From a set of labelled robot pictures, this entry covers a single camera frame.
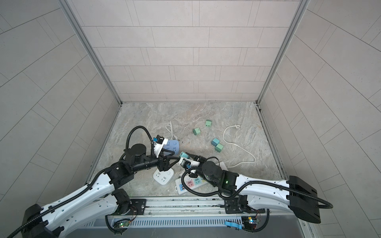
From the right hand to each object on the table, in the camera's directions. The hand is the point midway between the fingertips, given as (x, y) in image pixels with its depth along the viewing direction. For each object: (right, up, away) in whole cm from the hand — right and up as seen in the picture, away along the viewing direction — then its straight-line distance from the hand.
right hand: (184, 159), depth 71 cm
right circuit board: (+31, -29, -3) cm, 42 cm away
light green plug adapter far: (+14, +15, +31) cm, 37 cm away
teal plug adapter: (0, +3, -3) cm, 4 cm away
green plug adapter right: (+19, +1, +19) cm, 27 cm away
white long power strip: (+3, -15, +6) cm, 16 cm away
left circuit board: (-27, -27, -6) cm, 39 cm away
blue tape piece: (+24, -28, -6) cm, 37 cm away
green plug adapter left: (+6, +10, +28) cm, 30 cm away
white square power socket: (-12, -12, +7) cm, 18 cm away
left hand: (-2, +2, -3) cm, 4 cm away
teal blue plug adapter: (+18, +4, +22) cm, 28 cm away
